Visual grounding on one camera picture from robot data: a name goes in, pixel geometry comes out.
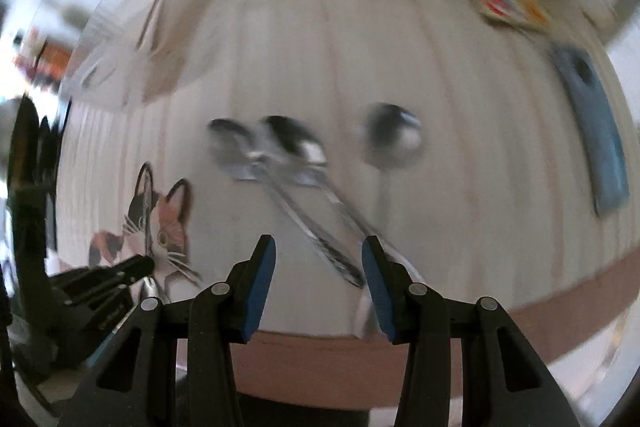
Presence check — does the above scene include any steel round spoon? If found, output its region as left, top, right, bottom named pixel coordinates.
left=360, top=102, right=424, bottom=229

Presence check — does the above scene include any striped cat placemat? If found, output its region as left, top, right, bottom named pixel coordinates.
left=56, top=0, right=639, bottom=409

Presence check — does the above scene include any clear plastic utensil tray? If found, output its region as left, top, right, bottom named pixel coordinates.
left=72, top=0, right=209, bottom=112

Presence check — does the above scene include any blue smartphone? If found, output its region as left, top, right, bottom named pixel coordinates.
left=549, top=42, right=630, bottom=217

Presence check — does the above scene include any small red yellow box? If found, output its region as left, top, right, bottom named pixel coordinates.
left=472, top=0, right=550, bottom=31

